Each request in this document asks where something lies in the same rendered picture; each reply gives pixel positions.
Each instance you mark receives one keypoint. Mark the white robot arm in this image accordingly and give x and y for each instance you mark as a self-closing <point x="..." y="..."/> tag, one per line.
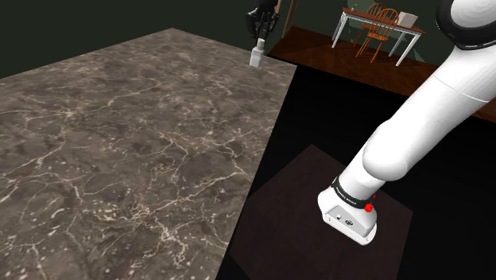
<point x="426" y="116"/>

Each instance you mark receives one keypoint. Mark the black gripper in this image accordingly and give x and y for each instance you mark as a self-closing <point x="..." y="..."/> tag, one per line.
<point x="267" y="5"/>

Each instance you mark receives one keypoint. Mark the brown table with white legs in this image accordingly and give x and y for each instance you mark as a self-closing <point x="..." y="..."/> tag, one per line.
<point x="411" y="28"/>

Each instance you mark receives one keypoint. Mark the dark robot stand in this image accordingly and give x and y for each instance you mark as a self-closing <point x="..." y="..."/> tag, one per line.
<point x="294" y="232"/>

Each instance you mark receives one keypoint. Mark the orange wooden chair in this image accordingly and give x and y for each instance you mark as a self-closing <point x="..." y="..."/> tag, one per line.
<point x="371" y="9"/>
<point x="381" y="29"/>

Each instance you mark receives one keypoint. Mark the small white bottle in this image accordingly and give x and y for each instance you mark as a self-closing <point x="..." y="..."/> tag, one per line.
<point x="257" y="56"/>

